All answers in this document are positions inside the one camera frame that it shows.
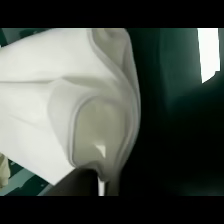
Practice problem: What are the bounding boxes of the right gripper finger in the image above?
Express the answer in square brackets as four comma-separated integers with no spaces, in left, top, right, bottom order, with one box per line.
[46,167,100,197]

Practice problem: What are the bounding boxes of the white shirt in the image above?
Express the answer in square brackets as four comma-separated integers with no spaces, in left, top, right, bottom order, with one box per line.
[0,27,143,197]

